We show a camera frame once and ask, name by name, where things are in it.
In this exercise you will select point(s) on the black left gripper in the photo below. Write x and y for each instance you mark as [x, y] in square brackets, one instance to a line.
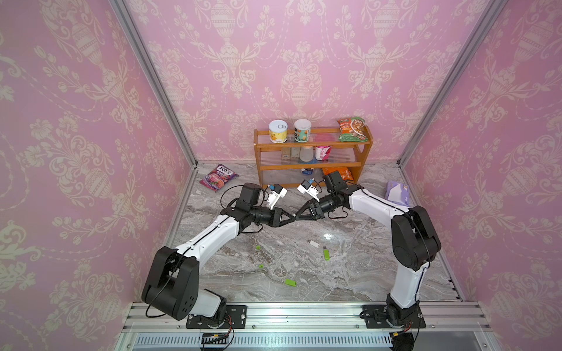
[276, 218]

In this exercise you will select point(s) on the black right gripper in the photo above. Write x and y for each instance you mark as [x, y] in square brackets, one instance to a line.
[315, 214]

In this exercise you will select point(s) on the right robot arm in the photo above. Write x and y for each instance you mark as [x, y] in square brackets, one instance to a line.
[415, 243]

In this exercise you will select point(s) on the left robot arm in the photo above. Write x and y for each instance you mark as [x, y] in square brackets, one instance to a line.
[173, 282]

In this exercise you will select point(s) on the wooden shelf rack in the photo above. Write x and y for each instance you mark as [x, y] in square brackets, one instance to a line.
[291, 162]

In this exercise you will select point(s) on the orange chips bag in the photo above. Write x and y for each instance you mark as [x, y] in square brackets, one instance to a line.
[344, 172]

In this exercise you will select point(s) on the white bottle on shelf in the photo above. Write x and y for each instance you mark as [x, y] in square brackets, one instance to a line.
[306, 154]

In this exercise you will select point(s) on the pink white cup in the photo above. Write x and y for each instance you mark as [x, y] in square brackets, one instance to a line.
[322, 153]

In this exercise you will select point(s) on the pink candy bag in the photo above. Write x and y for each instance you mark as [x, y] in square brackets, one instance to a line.
[218, 178]

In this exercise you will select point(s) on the green white can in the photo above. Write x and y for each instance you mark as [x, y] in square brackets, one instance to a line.
[302, 130]

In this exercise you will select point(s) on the yellow white can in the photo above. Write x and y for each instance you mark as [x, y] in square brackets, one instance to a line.
[278, 131]

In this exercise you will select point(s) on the green red snack bag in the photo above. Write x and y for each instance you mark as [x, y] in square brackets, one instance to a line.
[352, 130]

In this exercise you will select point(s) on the purple tissue pack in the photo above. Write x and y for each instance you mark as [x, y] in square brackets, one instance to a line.
[398, 193]

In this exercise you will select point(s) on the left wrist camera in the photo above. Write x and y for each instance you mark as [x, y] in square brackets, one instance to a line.
[253, 195]

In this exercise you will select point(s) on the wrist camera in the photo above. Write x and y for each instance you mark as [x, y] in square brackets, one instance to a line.
[314, 187]
[253, 195]

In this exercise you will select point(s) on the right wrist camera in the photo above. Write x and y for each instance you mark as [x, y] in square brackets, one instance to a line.
[314, 187]

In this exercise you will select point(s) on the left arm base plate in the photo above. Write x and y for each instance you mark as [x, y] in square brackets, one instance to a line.
[231, 315]

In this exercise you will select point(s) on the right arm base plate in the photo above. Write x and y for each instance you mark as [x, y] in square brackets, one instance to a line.
[381, 316]

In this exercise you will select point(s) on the aluminium front rail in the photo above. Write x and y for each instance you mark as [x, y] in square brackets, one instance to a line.
[440, 316]

